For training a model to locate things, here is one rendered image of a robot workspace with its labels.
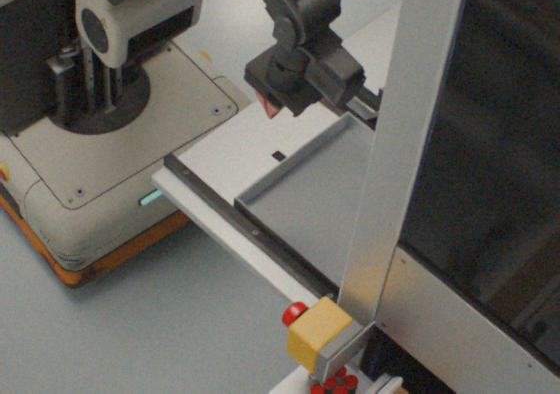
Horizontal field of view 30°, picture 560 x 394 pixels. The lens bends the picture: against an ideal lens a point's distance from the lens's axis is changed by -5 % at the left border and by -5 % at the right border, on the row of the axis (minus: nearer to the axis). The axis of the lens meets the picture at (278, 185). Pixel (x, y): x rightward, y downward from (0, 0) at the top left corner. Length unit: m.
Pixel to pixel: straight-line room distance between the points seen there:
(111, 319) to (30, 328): 0.20
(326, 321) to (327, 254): 0.25
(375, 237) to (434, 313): 0.12
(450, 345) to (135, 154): 1.34
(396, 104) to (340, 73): 0.24
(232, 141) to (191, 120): 0.82
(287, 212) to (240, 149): 0.14
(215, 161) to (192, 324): 0.90
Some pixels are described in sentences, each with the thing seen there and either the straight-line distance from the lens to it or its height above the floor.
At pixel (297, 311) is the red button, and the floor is 1.01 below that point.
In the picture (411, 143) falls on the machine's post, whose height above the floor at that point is 1.38.
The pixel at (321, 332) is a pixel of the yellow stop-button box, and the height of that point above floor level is 1.03.
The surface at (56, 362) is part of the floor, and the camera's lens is 2.57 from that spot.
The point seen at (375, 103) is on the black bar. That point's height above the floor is 0.90.
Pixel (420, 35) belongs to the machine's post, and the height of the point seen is 1.53.
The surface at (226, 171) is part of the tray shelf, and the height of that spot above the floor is 0.88.
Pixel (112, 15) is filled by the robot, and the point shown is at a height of 0.80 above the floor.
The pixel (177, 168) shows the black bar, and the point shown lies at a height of 0.90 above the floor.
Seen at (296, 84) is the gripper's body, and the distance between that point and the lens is 1.47.
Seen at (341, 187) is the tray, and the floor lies 0.88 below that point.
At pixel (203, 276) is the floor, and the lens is 2.67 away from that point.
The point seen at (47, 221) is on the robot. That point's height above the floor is 0.26.
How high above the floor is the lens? 2.26
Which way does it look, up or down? 53 degrees down
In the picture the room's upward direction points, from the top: 7 degrees clockwise
